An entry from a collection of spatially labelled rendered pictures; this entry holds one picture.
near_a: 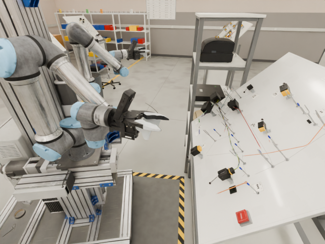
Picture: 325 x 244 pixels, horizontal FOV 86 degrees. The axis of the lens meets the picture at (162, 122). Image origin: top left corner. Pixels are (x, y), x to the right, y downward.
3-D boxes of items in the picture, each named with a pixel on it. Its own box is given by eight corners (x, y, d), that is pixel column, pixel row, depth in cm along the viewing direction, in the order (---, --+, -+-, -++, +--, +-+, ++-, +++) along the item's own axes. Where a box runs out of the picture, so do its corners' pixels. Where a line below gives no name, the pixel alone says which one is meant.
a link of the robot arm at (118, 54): (108, 60, 149) (106, 50, 144) (120, 59, 154) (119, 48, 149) (111, 62, 143) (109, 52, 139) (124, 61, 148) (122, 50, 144)
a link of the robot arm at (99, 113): (105, 102, 66) (91, 109, 59) (116, 104, 65) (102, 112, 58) (107, 120, 69) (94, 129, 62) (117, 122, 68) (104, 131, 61)
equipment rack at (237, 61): (183, 173, 238) (199, 14, 136) (184, 144, 288) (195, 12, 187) (221, 176, 234) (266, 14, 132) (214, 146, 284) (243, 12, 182)
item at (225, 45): (199, 62, 164) (201, 40, 154) (197, 56, 184) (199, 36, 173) (231, 63, 162) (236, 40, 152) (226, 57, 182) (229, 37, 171)
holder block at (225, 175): (221, 175, 102) (217, 171, 101) (229, 171, 99) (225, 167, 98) (222, 180, 99) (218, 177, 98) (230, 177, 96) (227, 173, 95)
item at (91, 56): (99, 78, 560) (91, 41, 500) (84, 77, 567) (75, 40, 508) (111, 69, 641) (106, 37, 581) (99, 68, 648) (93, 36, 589)
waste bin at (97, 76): (87, 106, 398) (80, 80, 363) (84, 99, 432) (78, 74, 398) (107, 102, 415) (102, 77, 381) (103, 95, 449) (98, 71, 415)
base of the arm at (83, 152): (64, 161, 99) (58, 148, 93) (72, 144, 111) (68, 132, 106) (92, 160, 100) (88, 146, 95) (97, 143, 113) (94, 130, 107)
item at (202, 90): (192, 101, 185) (193, 95, 181) (191, 88, 214) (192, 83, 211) (224, 102, 182) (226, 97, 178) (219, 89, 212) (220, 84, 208)
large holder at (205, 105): (222, 104, 163) (213, 94, 158) (215, 118, 156) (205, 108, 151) (216, 106, 169) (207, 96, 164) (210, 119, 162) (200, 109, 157)
